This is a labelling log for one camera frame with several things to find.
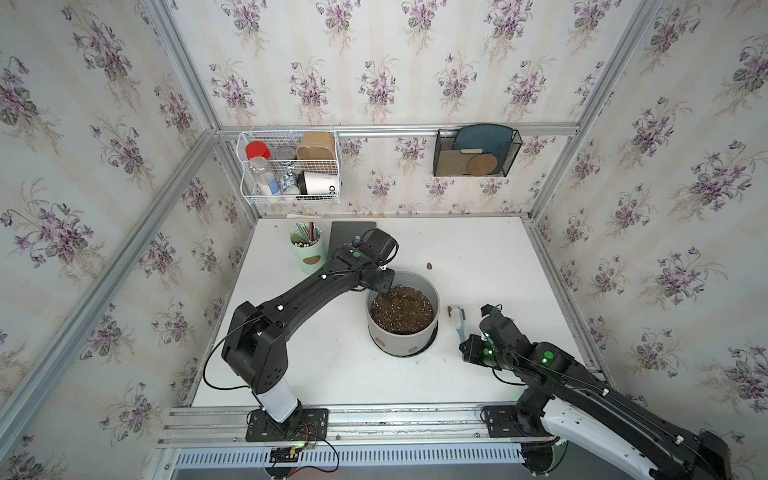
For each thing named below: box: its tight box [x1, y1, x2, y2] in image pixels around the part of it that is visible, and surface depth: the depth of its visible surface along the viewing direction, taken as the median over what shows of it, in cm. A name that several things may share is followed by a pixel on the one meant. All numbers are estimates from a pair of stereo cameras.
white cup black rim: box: [297, 170, 337, 195], surface depth 95 cm
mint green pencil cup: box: [289, 222, 327, 276], surface depth 96 cm
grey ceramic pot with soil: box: [366, 271, 441, 356], surface depth 84 cm
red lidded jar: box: [246, 141, 271, 160], surface depth 93 cm
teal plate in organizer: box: [453, 124, 513, 173], surface depth 94 cm
